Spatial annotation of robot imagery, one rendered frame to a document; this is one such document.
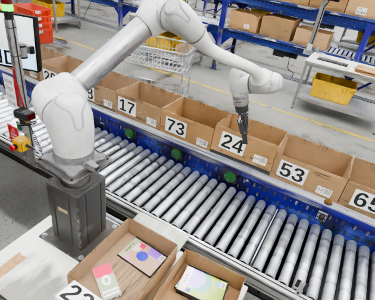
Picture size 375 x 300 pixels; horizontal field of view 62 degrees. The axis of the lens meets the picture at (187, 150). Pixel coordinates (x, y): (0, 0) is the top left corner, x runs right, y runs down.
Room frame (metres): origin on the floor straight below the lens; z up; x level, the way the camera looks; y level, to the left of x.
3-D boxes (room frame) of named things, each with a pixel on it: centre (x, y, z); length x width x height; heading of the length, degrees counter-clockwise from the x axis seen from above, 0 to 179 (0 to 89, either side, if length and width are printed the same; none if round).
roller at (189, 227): (1.36, -0.16, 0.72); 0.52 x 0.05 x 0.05; 155
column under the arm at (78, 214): (1.03, 0.45, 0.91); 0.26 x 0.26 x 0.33; 66
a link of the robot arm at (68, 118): (1.03, 0.45, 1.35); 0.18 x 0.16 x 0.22; 42
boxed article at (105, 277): (0.78, 0.25, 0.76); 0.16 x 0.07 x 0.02; 34
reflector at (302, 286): (0.87, -0.57, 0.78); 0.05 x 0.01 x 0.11; 65
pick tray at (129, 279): (0.84, 0.18, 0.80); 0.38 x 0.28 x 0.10; 155
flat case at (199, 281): (0.81, -0.15, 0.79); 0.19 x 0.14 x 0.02; 72
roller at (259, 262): (1.20, -0.51, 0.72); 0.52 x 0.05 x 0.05; 155
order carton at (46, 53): (2.60, 1.40, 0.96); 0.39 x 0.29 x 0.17; 65
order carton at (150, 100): (2.09, 0.33, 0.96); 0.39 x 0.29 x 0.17; 65
